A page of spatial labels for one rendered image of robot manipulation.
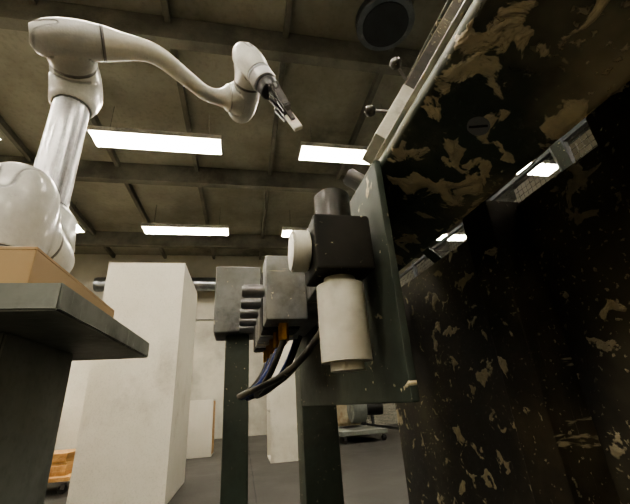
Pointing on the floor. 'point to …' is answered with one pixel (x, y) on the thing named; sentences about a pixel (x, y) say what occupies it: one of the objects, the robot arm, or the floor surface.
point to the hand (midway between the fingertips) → (293, 121)
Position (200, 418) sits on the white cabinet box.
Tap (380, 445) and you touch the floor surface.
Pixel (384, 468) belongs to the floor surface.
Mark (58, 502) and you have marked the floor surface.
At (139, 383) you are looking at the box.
